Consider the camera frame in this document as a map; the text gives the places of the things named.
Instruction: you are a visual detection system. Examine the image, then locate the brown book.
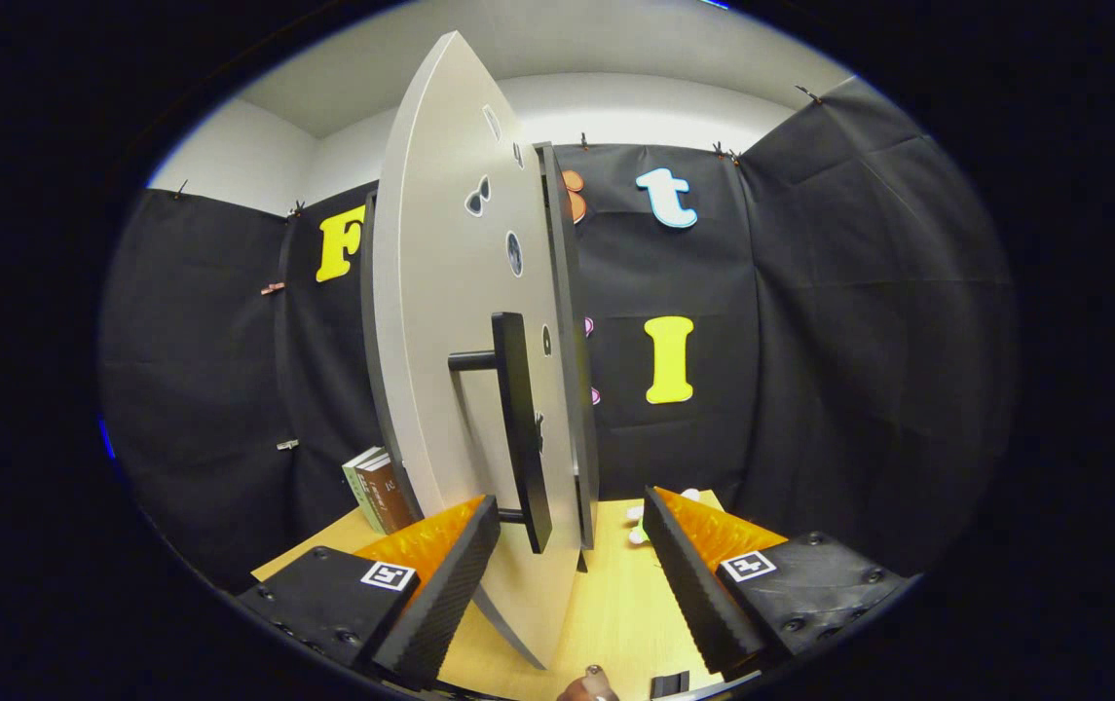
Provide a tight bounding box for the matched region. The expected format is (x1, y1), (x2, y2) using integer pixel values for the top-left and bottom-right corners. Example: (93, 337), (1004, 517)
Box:
(359, 453), (419, 535)

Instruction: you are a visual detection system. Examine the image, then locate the green and white toy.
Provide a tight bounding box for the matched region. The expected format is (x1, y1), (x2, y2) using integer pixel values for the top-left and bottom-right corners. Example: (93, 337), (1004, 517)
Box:
(625, 487), (704, 546)

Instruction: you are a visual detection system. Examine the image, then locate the black door handle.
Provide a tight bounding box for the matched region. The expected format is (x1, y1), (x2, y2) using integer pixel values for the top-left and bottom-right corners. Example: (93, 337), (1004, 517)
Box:
(447, 312), (554, 554)

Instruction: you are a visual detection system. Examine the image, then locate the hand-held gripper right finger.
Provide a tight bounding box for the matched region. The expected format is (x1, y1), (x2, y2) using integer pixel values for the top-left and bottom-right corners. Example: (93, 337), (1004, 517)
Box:
(642, 485), (918, 683)

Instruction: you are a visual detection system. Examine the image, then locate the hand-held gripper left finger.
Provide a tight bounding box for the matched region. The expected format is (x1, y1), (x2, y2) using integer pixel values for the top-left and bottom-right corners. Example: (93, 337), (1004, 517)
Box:
(236, 494), (502, 692)

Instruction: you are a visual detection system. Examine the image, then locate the dark grey cabinet body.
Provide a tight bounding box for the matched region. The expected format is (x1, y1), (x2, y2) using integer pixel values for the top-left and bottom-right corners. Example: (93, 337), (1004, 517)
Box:
(359, 141), (602, 575)

